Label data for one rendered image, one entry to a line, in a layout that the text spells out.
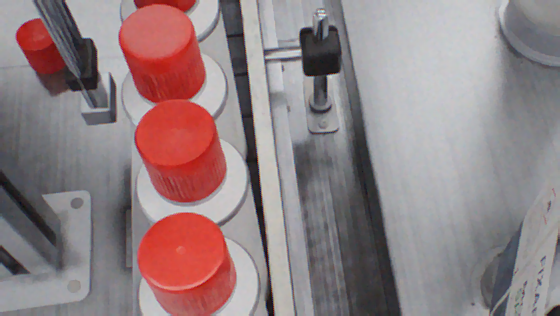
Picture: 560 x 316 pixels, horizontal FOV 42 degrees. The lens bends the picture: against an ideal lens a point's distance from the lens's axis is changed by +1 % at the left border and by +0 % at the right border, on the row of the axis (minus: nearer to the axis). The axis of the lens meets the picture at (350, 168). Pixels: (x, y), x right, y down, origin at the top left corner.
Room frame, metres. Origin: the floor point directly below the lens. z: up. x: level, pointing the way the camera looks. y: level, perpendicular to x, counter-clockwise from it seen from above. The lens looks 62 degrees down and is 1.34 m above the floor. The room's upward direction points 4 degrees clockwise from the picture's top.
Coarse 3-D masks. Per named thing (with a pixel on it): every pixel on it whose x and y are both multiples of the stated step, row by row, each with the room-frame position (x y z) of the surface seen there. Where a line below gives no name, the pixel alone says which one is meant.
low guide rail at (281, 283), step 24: (240, 0) 0.36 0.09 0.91; (264, 72) 0.30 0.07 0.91; (264, 96) 0.28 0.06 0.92; (264, 120) 0.26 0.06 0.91; (264, 144) 0.24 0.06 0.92; (264, 168) 0.22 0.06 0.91; (264, 192) 0.20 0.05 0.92; (288, 264) 0.15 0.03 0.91; (288, 288) 0.14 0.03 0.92; (288, 312) 0.12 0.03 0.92
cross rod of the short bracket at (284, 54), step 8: (264, 48) 0.32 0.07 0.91; (272, 48) 0.32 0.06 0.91; (280, 48) 0.32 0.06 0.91; (288, 48) 0.32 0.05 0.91; (296, 48) 0.32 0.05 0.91; (264, 56) 0.31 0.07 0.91; (272, 56) 0.32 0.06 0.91; (280, 56) 0.32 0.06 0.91; (288, 56) 0.32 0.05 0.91; (296, 56) 0.32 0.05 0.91
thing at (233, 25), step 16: (224, 0) 0.39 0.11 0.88; (224, 16) 0.37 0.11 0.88; (240, 16) 0.37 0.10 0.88; (240, 32) 0.36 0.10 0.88; (240, 48) 0.34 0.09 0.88; (240, 64) 0.33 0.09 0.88; (240, 80) 0.31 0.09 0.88; (240, 96) 0.30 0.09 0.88; (240, 112) 0.28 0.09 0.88; (256, 144) 0.26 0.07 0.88; (256, 160) 0.24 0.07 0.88; (256, 176) 0.23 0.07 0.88; (256, 192) 0.22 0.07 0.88; (256, 208) 0.21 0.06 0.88; (272, 304) 0.14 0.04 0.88
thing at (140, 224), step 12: (132, 132) 0.21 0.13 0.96; (132, 144) 0.20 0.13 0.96; (132, 156) 0.20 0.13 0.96; (132, 168) 0.19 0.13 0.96; (132, 180) 0.18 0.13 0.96; (132, 192) 0.17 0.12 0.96; (132, 204) 0.17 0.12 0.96; (132, 216) 0.16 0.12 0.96; (144, 216) 0.16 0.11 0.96; (132, 228) 0.15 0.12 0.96; (144, 228) 0.15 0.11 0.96; (132, 240) 0.14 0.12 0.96
